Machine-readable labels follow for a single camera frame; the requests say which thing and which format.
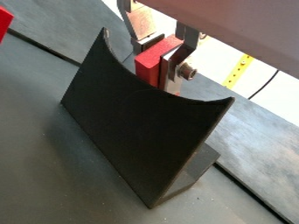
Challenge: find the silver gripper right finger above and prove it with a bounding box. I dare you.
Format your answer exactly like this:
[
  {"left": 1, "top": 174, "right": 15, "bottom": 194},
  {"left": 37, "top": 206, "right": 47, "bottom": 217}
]
[{"left": 156, "top": 21, "right": 201, "bottom": 96}]

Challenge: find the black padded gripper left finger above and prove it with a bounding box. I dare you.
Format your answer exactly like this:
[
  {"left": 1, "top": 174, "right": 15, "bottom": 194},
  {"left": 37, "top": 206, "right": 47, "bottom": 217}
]
[{"left": 116, "top": 0, "right": 164, "bottom": 54}]

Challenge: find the red double-square peg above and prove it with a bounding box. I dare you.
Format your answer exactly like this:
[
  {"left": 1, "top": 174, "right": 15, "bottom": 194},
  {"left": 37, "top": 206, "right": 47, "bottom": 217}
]
[{"left": 135, "top": 35, "right": 183, "bottom": 95}]

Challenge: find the black curved stand fixture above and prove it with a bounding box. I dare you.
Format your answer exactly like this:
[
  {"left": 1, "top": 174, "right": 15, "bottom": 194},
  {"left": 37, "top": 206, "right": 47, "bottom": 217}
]
[{"left": 60, "top": 29, "right": 233, "bottom": 207}]

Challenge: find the red shape-sorting board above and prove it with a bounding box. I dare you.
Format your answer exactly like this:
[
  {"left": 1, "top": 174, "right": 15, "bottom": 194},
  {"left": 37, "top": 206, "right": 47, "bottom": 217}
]
[{"left": 0, "top": 5, "right": 15, "bottom": 44}]

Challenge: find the yellow post outside enclosure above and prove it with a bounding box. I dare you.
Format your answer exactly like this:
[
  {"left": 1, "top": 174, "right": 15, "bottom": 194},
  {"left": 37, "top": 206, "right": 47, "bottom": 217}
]
[{"left": 221, "top": 54, "right": 255, "bottom": 89}]

